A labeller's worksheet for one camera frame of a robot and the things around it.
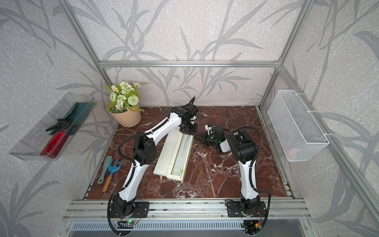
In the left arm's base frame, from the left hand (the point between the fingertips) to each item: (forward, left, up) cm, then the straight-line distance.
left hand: (195, 134), depth 94 cm
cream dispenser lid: (-21, +18, 0) cm, 27 cm away
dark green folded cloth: (-6, +59, +23) cm, 63 cm away
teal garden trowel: (-18, +54, -9) cm, 58 cm away
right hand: (0, +1, -4) cm, 4 cm away
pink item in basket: (-20, -48, +14) cm, 54 cm away
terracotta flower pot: (+9, +44, +4) cm, 45 cm away
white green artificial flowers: (+13, +43, +19) cm, 49 cm away
